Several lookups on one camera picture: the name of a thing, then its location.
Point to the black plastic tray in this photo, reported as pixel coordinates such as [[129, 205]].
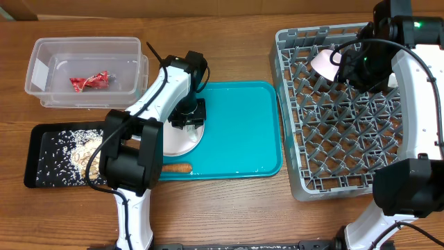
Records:
[[35, 144]]

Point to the orange carrot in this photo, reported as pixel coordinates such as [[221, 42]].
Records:
[[177, 168]]

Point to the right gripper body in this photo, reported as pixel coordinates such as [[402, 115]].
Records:
[[368, 75]]

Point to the clear plastic film scrap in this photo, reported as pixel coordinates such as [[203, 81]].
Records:
[[194, 133]]

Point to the pink bowl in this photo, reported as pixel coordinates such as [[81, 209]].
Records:
[[321, 64]]

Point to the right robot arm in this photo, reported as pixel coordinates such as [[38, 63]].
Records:
[[409, 47]]

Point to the red snack wrapper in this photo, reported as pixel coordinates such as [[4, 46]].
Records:
[[101, 80]]

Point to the white round bowl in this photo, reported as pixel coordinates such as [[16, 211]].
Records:
[[392, 81]]

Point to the pink plate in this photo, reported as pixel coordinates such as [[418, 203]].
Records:
[[176, 142]]

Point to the rice and peanut scraps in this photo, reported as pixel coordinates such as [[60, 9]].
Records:
[[79, 156]]

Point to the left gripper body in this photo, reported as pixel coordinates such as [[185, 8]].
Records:
[[190, 110]]

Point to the teal serving tray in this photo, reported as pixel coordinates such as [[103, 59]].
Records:
[[241, 138]]

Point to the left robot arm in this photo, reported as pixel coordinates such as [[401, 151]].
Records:
[[131, 160]]

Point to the grey dishwasher rack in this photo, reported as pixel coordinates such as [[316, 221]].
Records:
[[335, 137]]

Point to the clear plastic bin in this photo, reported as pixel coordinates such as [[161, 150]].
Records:
[[56, 61]]

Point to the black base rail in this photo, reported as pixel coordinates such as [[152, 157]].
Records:
[[302, 245]]

